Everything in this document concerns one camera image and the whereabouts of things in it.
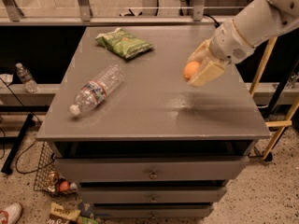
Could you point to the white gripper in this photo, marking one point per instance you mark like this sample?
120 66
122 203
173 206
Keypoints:
228 43

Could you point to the orange fruit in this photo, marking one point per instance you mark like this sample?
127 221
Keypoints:
190 69

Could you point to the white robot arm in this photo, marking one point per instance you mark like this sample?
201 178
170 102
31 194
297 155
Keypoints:
268 18

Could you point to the clear plastic water bottle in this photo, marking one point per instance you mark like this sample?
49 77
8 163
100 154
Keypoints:
95 91

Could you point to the small water bottle on ledge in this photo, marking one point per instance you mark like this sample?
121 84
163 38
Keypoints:
26 78

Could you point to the green chip bag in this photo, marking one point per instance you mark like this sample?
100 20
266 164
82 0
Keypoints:
123 43

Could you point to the grey drawer cabinet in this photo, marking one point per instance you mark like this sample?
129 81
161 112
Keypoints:
156 147

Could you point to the yellow snack bag on floor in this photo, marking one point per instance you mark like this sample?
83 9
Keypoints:
59 215

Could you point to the black metal stand leg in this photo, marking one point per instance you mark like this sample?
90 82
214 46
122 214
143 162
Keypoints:
6 169

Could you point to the white red sneaker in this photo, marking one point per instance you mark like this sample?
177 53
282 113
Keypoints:
11 214

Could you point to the yellow wooden ladder frame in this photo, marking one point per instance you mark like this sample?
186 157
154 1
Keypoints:
278 66

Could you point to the black wire basket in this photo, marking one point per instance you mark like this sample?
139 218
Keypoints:
48 180

